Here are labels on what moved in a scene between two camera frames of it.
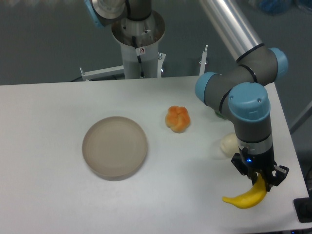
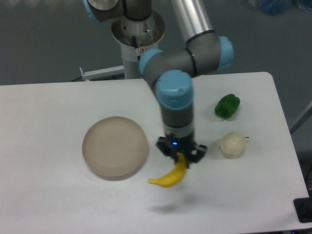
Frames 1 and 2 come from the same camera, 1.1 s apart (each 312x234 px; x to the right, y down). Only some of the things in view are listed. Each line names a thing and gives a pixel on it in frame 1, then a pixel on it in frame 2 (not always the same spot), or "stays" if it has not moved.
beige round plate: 115,148 stays
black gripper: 250,165 to 185,145
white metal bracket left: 115,70 stays
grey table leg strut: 306,114 stays
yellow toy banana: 250,198 to 175,176
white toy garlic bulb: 229,144 stays
